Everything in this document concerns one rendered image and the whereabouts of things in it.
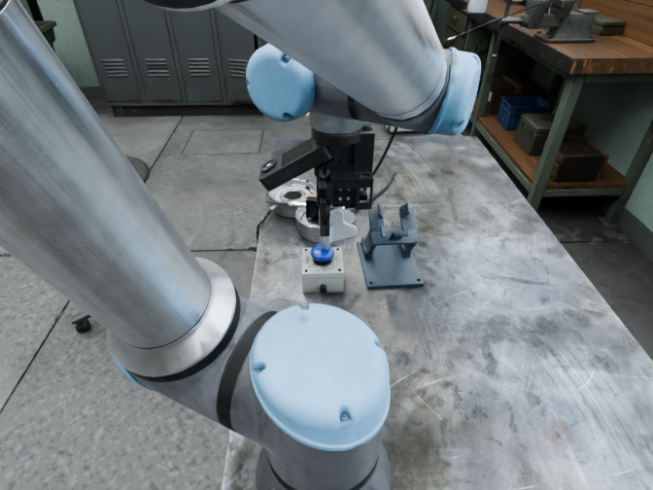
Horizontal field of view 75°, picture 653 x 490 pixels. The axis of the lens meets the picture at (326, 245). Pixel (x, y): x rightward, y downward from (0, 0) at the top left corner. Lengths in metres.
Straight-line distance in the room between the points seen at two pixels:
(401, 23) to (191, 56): 3.46
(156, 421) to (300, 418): 1.29
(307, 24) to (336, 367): 0.25
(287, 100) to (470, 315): 0.46
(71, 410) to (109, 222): 1.51
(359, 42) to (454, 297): 0.59
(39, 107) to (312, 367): 0.25
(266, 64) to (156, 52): 3.31
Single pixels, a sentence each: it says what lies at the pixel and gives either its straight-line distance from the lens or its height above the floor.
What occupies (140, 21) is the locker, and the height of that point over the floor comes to 0.71.
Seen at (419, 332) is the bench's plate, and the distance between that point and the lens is 0.69.
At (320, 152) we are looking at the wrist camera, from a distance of 0.60.
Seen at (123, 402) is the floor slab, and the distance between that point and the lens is 1.69.
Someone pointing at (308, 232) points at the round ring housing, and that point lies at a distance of 0.83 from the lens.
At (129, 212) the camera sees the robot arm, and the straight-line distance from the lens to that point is 0.28.
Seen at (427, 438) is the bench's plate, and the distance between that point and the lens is 0.59.
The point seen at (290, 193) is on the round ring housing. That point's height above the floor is 0.82.
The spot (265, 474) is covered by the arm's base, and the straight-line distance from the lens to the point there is 0.50.
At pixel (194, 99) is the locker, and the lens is 3.77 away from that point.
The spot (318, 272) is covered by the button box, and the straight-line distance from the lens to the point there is 0.70.
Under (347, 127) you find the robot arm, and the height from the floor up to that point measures 1.10.
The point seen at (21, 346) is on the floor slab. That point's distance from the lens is 2.05.
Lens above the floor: 1.31
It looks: 38 degrees down
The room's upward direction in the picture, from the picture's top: straight up
